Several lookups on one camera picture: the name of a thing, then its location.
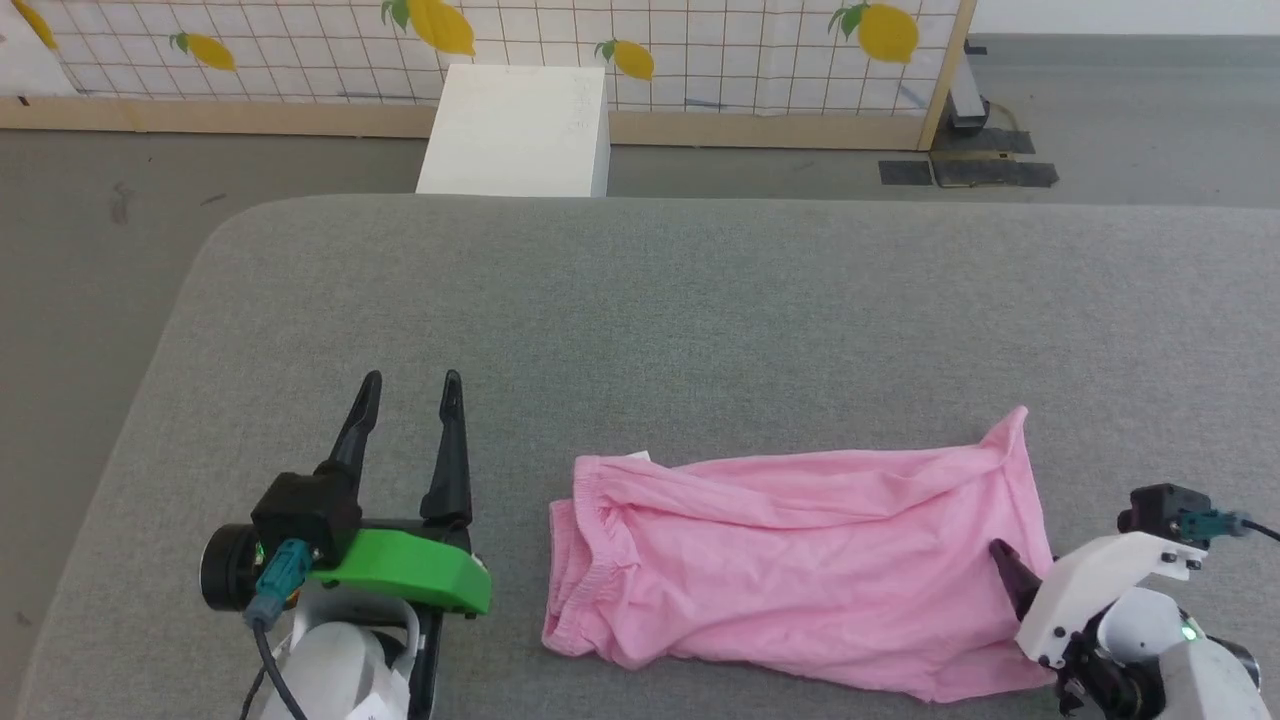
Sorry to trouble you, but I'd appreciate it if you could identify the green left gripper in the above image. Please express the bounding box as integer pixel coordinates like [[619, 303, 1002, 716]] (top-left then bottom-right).
[[308, 369, 494, 618]]

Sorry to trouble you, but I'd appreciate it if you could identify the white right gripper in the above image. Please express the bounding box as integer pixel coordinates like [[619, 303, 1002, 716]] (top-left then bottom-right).
[[987, 531, 1210, 671]]

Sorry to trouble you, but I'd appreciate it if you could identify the pink garment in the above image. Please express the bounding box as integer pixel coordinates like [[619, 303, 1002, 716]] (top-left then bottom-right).
[[541, 404, 1061, 705]]

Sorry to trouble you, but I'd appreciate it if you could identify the white box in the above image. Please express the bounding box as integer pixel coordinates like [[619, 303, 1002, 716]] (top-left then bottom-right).
[[414, 63, 612, 199]]

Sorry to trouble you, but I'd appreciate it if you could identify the lemon print wooden screen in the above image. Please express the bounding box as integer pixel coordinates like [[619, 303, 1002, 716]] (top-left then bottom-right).
[[0, 0, 978, 153]]

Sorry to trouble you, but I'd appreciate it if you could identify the grey metal stand foot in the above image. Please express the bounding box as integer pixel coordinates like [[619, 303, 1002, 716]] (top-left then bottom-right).
[[928, 38, 1038, 157]]

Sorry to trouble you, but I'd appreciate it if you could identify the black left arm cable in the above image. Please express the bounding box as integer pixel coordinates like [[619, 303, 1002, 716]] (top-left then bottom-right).
[[240, 538, 313, 720]]

